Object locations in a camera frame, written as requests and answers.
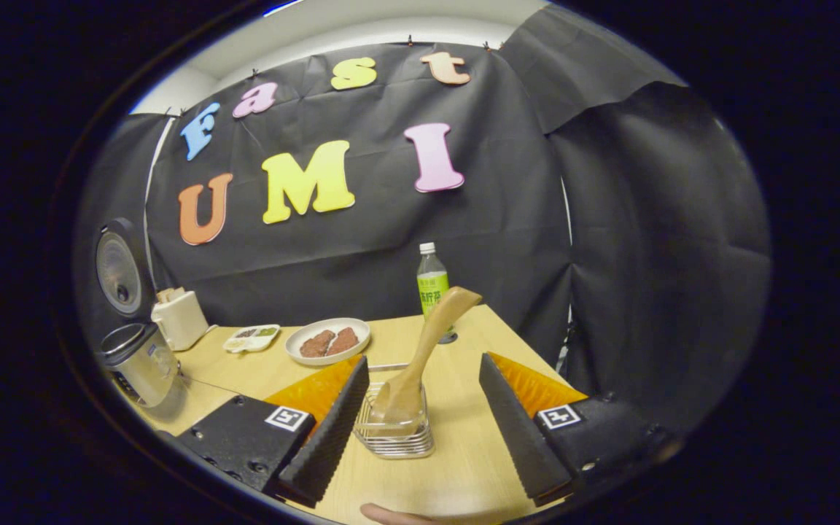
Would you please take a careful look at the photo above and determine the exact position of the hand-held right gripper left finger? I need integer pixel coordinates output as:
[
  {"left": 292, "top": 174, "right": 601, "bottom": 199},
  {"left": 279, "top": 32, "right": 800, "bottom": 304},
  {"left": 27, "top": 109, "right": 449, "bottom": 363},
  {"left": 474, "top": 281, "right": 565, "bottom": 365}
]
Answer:
[{"left": 176, "top": 355, "right": 370, "bottom": 509}]

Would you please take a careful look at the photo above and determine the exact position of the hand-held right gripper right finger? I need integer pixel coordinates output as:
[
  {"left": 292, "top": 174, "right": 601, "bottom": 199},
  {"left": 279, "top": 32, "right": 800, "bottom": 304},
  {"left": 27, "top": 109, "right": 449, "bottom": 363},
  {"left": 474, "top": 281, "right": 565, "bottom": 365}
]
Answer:
[{"left": 478, "top": 351, "right": 683, "bottom": 508}]

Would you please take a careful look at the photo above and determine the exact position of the metal wire chopstick holder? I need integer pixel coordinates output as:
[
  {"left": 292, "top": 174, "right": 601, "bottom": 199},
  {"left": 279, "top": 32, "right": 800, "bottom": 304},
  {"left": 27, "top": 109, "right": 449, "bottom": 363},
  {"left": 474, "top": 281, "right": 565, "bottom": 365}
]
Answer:
[{"left": 353, "top": 362, "right": 435, "bottom": 460}]

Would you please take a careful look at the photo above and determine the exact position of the wooden spoon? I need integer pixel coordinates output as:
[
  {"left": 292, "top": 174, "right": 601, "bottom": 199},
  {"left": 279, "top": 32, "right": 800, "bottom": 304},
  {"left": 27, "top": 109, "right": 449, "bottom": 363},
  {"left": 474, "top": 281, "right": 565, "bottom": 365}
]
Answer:
[{"left": 371, "top": 287, "right": 483, "bottom": 427}]

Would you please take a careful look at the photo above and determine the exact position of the grey rice cooker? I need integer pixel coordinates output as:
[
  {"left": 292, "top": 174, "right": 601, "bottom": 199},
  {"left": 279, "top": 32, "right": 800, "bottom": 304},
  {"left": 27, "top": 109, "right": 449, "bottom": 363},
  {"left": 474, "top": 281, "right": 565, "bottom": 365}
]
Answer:
[{"left": 92, "top": 217, "right": 184, "bottom": 409}]

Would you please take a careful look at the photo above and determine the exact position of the white round plate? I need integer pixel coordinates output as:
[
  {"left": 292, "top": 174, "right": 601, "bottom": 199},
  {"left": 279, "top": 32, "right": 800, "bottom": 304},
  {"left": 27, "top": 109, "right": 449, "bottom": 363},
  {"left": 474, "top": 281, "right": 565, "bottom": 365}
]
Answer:
[{"left": 285, "top": 317, "right": 371, "bottom": 367}]

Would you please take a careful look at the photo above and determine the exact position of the brown meat piece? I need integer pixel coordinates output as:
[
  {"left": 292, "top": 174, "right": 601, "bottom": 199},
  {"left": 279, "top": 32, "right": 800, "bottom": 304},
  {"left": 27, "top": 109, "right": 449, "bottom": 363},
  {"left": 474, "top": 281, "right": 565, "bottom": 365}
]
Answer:
[
  {"left": 300, "top": 330, "right": 335, "bottom": 358},
  {"left": 327, "top": 327, "right": 360, "bottom": 356}
]

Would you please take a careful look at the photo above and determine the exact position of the white divided bean tray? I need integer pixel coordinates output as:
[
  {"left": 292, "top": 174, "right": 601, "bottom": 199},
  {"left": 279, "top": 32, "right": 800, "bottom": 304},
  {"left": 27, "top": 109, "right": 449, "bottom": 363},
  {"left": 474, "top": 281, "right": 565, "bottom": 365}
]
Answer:
[{"left": 223, "top": 324, "right": 281, "bottom": 354}]

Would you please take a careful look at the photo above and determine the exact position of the green label drink bottle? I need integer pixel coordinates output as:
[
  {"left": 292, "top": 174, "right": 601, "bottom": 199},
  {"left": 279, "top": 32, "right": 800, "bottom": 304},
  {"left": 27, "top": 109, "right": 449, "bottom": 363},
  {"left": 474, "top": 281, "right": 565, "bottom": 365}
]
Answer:
[{"left": 416, "top": 242, "right": 457, "bottom": 343}]

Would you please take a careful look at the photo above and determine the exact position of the white toaster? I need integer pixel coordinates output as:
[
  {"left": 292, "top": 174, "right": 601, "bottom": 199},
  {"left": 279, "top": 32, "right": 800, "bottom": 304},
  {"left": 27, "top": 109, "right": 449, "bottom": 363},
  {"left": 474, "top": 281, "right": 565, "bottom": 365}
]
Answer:
[{"left": 151, "top": 287, "right": 209, "bottom": 352}]

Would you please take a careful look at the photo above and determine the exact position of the black backdrop cloth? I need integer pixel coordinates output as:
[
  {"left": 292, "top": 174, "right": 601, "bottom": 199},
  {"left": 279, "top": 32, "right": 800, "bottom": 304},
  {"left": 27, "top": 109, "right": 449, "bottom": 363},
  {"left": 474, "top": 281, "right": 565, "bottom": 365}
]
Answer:
[{"left": 74, "top": 4, "right": 772, "bottom": 438}]

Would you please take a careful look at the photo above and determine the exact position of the thin black cable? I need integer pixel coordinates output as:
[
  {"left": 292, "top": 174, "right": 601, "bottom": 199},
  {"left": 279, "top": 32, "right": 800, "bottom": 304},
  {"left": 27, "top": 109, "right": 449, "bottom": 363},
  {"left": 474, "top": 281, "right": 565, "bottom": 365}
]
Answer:
[{"left": 176, "top": 373, "right": 242, "bottom": 396}]

